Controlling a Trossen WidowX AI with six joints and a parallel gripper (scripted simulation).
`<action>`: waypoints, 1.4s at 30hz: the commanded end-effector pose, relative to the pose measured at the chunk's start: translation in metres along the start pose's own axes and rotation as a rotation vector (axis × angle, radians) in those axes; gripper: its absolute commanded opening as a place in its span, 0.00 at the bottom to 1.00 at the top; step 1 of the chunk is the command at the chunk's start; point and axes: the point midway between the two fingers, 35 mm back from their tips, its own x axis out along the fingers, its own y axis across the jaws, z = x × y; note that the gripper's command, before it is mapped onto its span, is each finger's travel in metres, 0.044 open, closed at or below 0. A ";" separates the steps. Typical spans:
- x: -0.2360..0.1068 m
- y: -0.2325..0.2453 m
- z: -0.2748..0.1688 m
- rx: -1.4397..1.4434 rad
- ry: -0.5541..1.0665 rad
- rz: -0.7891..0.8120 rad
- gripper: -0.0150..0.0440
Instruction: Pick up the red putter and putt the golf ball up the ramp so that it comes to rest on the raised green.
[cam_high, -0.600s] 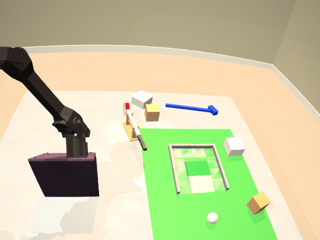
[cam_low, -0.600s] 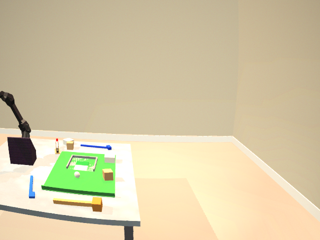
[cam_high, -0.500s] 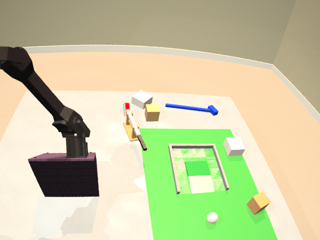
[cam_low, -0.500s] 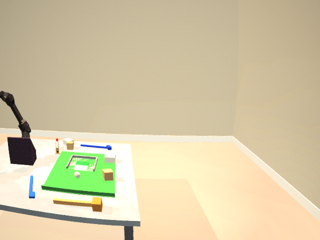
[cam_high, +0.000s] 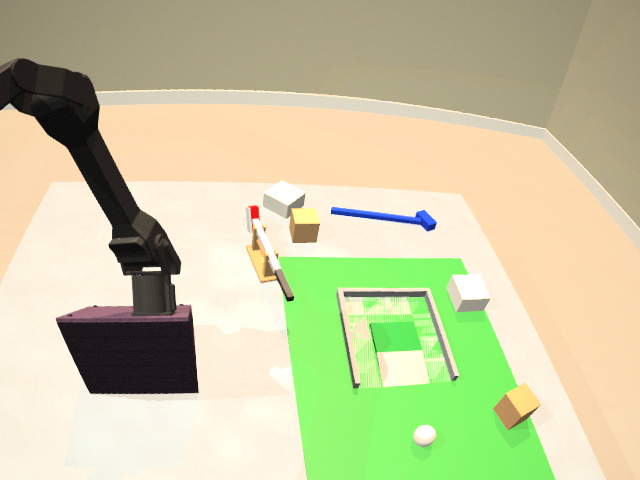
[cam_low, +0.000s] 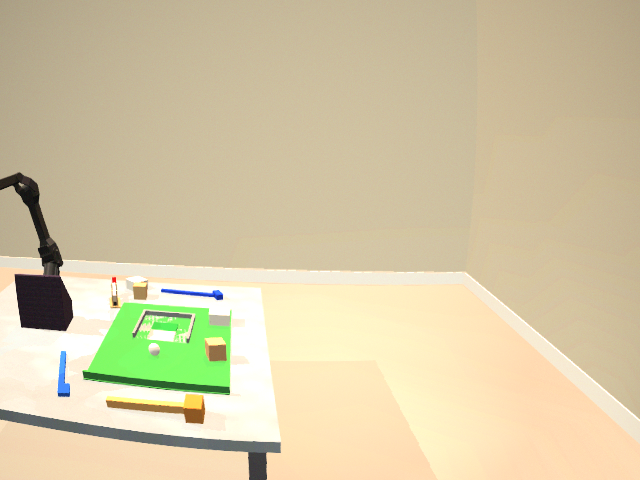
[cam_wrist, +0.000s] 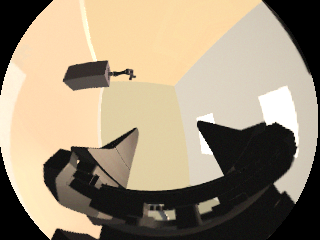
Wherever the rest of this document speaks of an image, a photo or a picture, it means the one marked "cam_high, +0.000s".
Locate tan cube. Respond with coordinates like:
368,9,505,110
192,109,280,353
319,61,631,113
493,383,541,430
289,208,320,243

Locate green putting mat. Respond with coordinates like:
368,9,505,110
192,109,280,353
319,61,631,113
278,257,555,480

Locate white ball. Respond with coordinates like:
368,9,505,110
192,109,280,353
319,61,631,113
413,425,436,447

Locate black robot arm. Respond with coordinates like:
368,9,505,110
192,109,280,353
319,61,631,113
0,58,182,317

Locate blue golf putter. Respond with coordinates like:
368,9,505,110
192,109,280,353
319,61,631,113
331,207,437,232

